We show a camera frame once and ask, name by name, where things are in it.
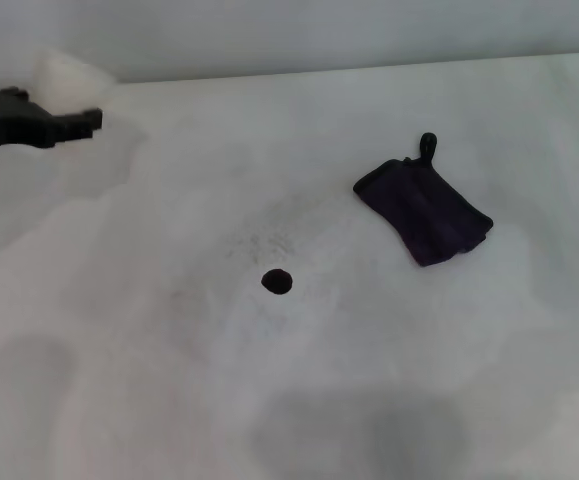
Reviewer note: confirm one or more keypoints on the purple rag with black loop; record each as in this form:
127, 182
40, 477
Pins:
424, 210

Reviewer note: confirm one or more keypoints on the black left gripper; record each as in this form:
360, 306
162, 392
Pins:
4, 125

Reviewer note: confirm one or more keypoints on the white paper cup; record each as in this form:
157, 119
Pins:
66, 80

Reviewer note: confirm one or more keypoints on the black water stain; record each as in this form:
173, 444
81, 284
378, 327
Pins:
277, 281

